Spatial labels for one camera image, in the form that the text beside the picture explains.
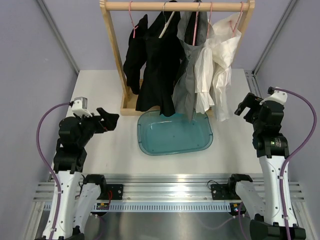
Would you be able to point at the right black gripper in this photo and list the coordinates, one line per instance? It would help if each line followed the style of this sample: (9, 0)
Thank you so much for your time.
(251, 102)

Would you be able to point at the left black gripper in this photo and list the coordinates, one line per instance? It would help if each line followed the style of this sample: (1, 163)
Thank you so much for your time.
(108, 123)

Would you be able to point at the black skirt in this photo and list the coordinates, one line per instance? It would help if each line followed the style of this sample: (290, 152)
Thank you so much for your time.
(136, 55)

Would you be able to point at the pink wire hanger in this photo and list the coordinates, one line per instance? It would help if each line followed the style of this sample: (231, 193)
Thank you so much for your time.
(134, 27)

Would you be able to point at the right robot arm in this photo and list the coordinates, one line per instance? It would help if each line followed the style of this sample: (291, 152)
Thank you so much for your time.
(271, 217)

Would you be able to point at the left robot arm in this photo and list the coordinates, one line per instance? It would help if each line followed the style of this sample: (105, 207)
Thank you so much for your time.
(69, 212)

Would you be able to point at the pink hanger far right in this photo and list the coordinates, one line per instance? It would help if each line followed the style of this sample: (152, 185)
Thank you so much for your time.
(235, 26)

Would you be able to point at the pink hanger under grey dress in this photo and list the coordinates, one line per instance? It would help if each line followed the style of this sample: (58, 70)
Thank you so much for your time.
(196, 25)

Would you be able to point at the pink hanger middle right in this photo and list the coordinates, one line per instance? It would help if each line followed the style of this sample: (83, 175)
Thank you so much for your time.
(209, 20)

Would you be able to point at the white wooden hanger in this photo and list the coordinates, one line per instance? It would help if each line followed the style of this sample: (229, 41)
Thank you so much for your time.
(166, 20)

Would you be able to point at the wooden clothes rack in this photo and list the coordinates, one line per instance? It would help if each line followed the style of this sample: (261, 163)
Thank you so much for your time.
(128, 101)

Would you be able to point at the teal plastic tray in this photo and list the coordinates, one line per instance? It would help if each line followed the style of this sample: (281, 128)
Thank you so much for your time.
(158, 135)

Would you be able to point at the white pleated blouse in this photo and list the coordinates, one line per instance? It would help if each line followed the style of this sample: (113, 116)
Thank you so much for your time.
(204, 70)

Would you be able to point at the cream white garment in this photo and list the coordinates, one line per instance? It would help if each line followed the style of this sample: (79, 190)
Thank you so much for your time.
(223, 53)

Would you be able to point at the black dress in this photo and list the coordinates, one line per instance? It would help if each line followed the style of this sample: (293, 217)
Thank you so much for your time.
(162, 65)

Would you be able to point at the grey dress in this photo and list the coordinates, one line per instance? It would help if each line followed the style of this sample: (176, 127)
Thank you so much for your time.
(184, 96)

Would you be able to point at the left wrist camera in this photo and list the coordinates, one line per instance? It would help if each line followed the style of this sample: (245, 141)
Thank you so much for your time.
(80, 107)

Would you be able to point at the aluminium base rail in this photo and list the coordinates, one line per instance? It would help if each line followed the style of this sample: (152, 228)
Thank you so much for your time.
(170, 187)

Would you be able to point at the slotted cable duct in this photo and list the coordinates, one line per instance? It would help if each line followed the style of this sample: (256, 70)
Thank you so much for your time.
(166, 207)

